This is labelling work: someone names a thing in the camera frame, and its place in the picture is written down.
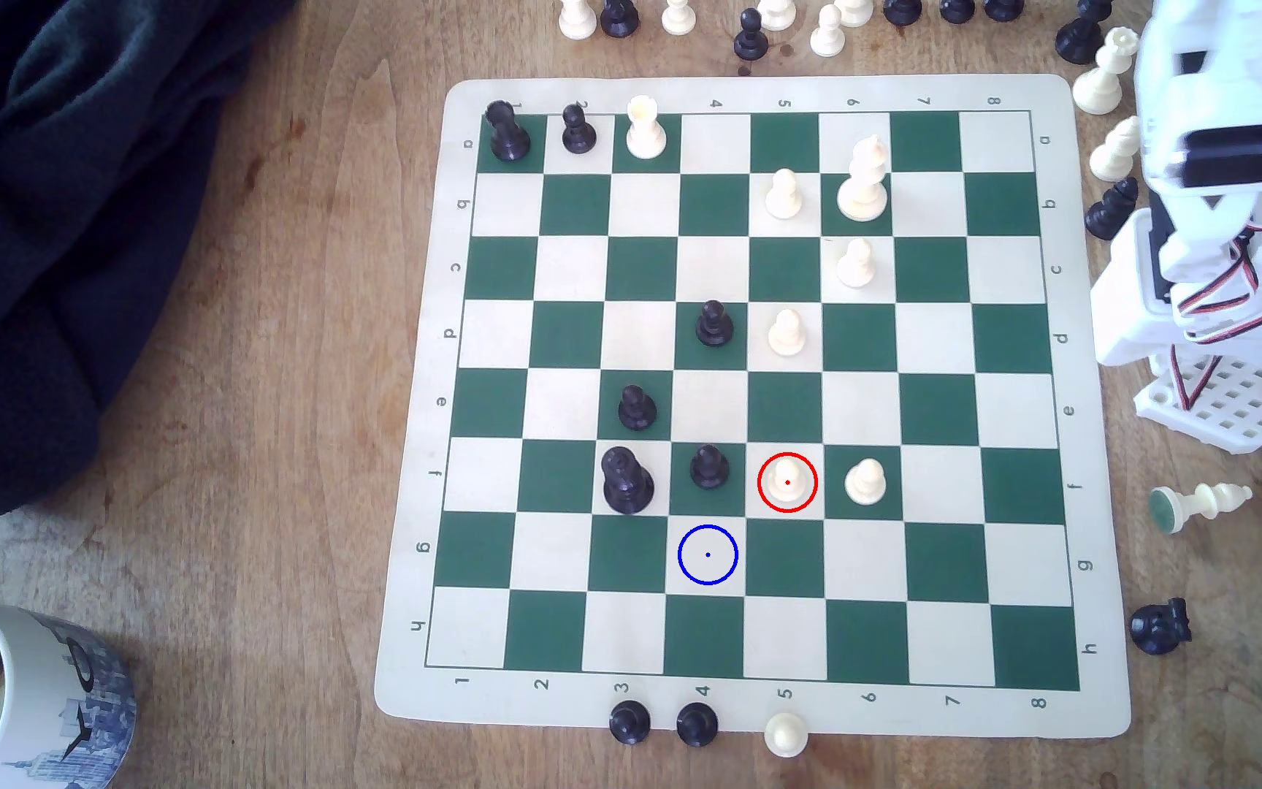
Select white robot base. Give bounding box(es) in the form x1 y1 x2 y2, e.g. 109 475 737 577
1090 208 1262 370

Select green white chess board mat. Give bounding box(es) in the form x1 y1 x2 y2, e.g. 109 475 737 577
373 75 1133 739

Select black queen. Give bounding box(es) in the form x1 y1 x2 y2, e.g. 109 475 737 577
601 445 655 517

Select white rook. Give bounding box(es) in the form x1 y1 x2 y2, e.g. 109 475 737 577
625 95 668 161

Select black rook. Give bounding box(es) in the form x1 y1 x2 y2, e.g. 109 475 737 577
484 99 532 164

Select white king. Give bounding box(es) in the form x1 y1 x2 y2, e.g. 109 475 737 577
837 134 892 224

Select black bishop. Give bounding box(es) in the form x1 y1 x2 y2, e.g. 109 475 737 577
1085 176 1141 243

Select white queen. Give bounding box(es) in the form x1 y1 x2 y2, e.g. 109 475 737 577
1072 26 1141 118

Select black knight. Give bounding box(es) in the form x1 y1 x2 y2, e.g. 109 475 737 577
1129 597 1193 657

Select white bishop with green felt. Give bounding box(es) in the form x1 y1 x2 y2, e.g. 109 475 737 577
1148 482 1253 536

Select dark blue cloth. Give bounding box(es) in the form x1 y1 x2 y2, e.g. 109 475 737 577
0 0 298 525

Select white mug with skyline print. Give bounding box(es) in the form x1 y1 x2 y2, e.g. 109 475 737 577
0 588 138 789

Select white perforated base plate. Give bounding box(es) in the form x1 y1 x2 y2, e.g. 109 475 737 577
1133 351 1262 455

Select red white black servo wires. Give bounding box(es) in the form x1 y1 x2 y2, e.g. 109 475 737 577
1168 164 1262 418

